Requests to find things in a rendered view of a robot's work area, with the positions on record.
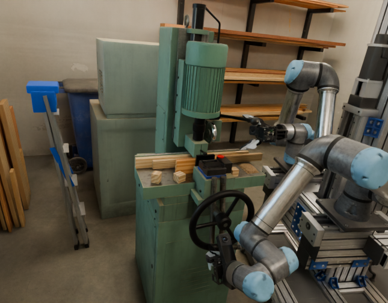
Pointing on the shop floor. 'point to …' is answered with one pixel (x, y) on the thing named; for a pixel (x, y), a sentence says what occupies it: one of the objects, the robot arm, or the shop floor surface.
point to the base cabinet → (175, 258)
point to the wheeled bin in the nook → (80, 121)
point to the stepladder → (59, 153)
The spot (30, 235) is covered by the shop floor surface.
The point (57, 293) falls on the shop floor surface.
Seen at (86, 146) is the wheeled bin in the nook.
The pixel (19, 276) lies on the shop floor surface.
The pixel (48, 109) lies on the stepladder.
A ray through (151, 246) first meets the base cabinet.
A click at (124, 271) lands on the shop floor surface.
